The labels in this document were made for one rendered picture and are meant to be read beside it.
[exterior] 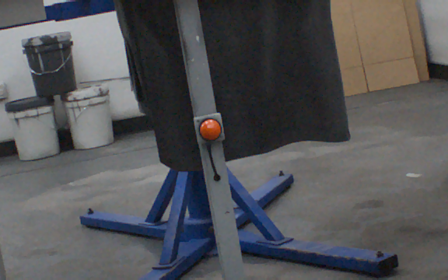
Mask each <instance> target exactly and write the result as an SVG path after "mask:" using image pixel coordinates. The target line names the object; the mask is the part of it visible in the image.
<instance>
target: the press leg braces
mask: <svg viewBox="0 0 448 280"><path fill-rule="evenodd" d="M226 172H227V173H228V177H229V186H230V191H231V195H232V199H233V200H234V202H235V203H236V204H235V205H234V206H233V209H236V208H241V209H242V210H243V211H244V212H245V213H246V214H247V217H248V218H249V219H250V221H251V222H252V223H253V224H254V225H255V226H256V228H257V229H258V230H260V232H261V234H262V235H263V237H264V238H263V239H260V240H256V243H266V244H271V245H281V244H283V243H287V242H289V241H291V240H294V238H290V237H284V236H283V235H282V232H281V231H280V230H279V229H278V227H277V226H275V224H274V223H273V222H272V221H271V220H270V219H269V218H268V215H267V214H266V213H265V212H264V210H263V209H262V208H261V206H260V205H258V204H257V202H256V201H257V199H254V198H253V197H252V196H251V195H250V193H249V192H248V191H247V189H246V188H245V187H244V186H242V184H241V183H240V182H239V181H238V180H237V178H236V177H235V176H234V175H233V173H232V172H231V171H230V170H229V168H228V167H227V166H226ZM193 173H194V171H193V172H177V171H175V170H172V169H170V171H169V173H168V174H167V176H166V179H165V180H164V182H163V184H162V186H161V188H160V190H159V193H158V194H157V196H156V199H155V201H154V203H153V205H152V207H151V210H150V212H149V214H148V216H147V219H146V220H145V221H143V222H139V223H138V224H139V225H144V226H158V225H161V224H164V223H167V222H168V223H167V228H166V235H165V239H164V243H163V249H162V254H160V259H159V262H158V263H156V264H155V265H153V266H152V268H171V267H173V266H174V265H175V264H176V263H178V262H180V261H181V260H183V259H184V258H185V256H177V255H178V252H177V251H178V250H179V246H180V239H181V235H182V230H183V226H184V219H185V214H186V210H187V203H188V198H189V194H190V189H191V181H192V177H193ZM172 197H173V200H172V205H171V208H170V215H169V220H164V219H162V218H163V215H164V213H165V211H166V209H167V207H168V205H169V203H170V200H171V198H172Z"/></svg>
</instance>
